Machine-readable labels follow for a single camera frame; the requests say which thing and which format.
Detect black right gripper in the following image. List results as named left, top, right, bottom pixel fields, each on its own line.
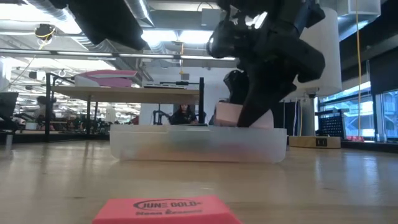
left=223, top=12, right=326, bottom=129

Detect pink sticky note pad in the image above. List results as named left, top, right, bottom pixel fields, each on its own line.
left=214, top=101, right=275, bottom=130

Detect clear pencil box blue lid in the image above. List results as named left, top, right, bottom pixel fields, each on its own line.
left=109, top=124, right=288, bottom=164

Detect long hanging light bar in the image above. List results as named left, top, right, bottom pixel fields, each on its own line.
left=0, top=48, right=237, bottom=65

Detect black partition panels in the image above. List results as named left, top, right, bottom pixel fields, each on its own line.
left=273, top=100, right=300, bottom=138

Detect pink and white stapler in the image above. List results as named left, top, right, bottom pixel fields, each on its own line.
left=74, top=69, right=139, bottom=88

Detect person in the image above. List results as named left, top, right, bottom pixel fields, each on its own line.
left=169, top=103, right=199, bottom=126

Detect wooden shelf black metal legs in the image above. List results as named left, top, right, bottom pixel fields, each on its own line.
left=45, top=72, right=205, bottom=143

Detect silver desk calculator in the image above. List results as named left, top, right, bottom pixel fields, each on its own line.
left=143, top=80, right=189, bottom=90

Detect black perforated panel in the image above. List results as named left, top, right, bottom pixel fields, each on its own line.
left=318, top=111, right=341, bottom=138

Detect white shade wooden base lamp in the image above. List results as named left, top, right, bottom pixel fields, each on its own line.
left=281, top=7, right=343, bottom=149

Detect dark monitor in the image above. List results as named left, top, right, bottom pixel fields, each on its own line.
left=0, top=91, right=19, bottom=121

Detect pink rubber eraser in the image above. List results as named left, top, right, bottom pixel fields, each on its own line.
left=91, top=195, right=243, bottom=224

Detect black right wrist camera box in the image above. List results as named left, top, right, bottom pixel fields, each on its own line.
left=206, top=17, right=250, bottom=60

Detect black yellow ceiling cord reel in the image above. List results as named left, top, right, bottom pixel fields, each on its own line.
left=34, top=23, right=57, bottom=42

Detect yellow hanging cable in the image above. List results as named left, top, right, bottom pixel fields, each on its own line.
left=354, top=0, right=364, bottom=138

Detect black aluminium rig frame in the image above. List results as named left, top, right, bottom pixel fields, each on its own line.
left=0, top=129, right=111, bottom=145

